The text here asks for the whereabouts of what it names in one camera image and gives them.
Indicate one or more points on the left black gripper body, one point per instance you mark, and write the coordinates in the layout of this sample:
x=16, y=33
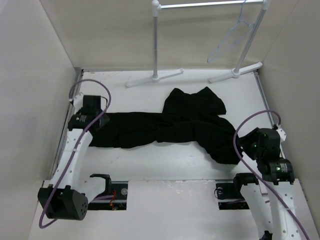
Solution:
x=103, y=120

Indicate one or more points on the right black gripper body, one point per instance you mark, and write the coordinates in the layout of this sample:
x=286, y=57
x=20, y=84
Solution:
x=259, y=154

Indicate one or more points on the black trousers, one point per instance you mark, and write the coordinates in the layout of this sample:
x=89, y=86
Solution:
x=186, y=117

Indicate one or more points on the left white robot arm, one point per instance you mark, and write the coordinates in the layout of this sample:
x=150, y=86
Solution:
x=67, y=197

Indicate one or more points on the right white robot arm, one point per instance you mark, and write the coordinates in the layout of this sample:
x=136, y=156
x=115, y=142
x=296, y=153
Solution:
x=268, y=192

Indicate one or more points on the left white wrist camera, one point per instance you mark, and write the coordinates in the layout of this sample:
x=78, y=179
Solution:
x=77, y=102

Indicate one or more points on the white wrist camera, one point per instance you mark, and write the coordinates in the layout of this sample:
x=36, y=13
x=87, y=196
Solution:
x=77, y=102
x=281, y=132

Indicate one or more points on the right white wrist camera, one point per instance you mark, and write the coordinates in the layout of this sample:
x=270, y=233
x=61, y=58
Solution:
x=281, y=132

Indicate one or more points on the left aluminium frame rail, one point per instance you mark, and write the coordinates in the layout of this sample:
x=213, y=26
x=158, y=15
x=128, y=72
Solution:
x=70, y=110

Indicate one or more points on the aluminium frame rail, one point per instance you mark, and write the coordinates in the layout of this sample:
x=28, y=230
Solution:
x=70, y=110
x=279, y=170

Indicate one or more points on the right aluminium frame rail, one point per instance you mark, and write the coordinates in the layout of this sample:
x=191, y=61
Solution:
x=279, y=170

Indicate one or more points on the light blue wire hanger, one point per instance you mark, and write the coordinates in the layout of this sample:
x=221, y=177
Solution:
x=235, y=35

